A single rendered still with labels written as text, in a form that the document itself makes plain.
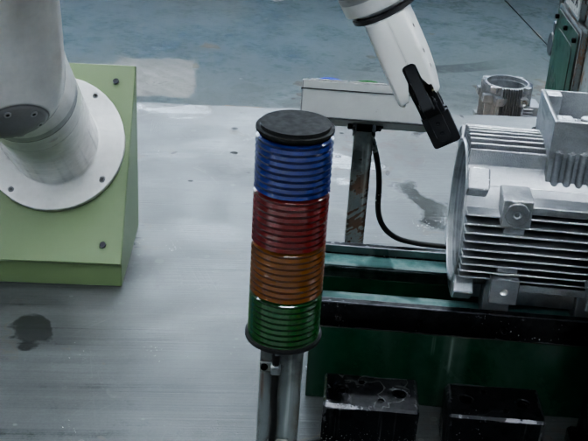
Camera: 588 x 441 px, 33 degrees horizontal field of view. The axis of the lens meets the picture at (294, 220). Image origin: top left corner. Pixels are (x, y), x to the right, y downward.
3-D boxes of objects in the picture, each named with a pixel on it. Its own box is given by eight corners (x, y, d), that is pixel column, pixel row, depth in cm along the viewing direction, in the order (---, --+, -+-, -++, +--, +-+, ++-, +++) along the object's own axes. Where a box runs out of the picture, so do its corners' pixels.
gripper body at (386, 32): (348, 1, 112) (390, 87, 116) (347, 24, 103) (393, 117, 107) (409, -29, 110) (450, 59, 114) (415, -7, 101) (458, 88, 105)
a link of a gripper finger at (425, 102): (392, 41, 106) (405, 59, 111) (416, 104, 104) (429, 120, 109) (402, 37, 106) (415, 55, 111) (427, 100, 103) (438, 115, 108)
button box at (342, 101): (426, 132, 134) (430, 94, 134) (432, 126, 127) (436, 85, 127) (300, 123, 135) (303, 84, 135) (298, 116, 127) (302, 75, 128)
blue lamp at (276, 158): (332, 173, 80) (335, 121, 78) (329, 206, 74) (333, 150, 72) (256, 168, 80) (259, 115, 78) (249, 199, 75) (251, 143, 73)
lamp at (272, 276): (324, 271, 84) (327, 223, 82) (321, 308, 78) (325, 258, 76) (253, 266, 84) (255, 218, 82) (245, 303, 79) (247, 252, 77)
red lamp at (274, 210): (327, 223, 82) (332, 173, 80) (325, 258, 76) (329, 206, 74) (255, 218, 82) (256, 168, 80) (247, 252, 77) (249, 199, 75)
